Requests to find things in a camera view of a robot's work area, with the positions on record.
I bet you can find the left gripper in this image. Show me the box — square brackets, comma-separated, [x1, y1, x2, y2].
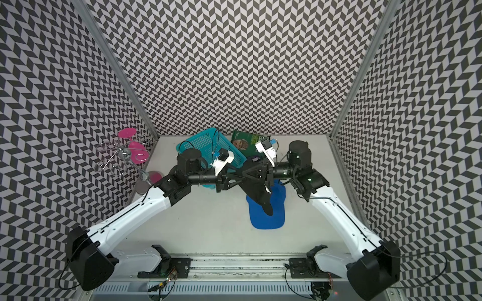
[188, 164, 245, 193]

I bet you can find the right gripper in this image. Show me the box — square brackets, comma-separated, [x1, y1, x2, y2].
[243, 157, 299, 187]

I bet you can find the black baseball cap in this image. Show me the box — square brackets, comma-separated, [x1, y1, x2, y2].
[239, 156, 273, 216]

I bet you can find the blue baseball cap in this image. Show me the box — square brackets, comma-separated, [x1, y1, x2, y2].
[246, 180, 286, 230]

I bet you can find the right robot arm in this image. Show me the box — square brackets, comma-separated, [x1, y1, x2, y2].
[240, 139, 400, 300]

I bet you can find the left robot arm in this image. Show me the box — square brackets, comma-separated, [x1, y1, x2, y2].
[67, 148, 235, 291]

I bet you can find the green crisps bag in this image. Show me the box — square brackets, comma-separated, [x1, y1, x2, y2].
[231, 130, 271, 158]

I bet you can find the teal plastic basket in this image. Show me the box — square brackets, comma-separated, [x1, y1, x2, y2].
[169, 128, 246, 191]

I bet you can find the pink metal cup stand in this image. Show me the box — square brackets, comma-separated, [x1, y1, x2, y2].
[94, 127, 162, 195]

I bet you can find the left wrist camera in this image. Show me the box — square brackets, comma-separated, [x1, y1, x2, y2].
[212, 148, 234, 176]

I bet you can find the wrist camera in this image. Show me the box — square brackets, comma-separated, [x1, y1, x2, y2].
[212, 148, 234, 176]
[255, 139, 277, 167]

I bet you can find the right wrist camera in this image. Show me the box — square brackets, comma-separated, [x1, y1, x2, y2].
[255, 139, 277, 167]

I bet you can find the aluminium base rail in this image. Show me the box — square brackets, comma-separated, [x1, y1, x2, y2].
[75, 253, 407, 301]

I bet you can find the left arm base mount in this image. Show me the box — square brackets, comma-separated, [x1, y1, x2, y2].
[138, 245, 192, 279]

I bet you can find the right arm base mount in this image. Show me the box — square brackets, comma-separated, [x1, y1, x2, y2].
[288, 245, 328, 279]

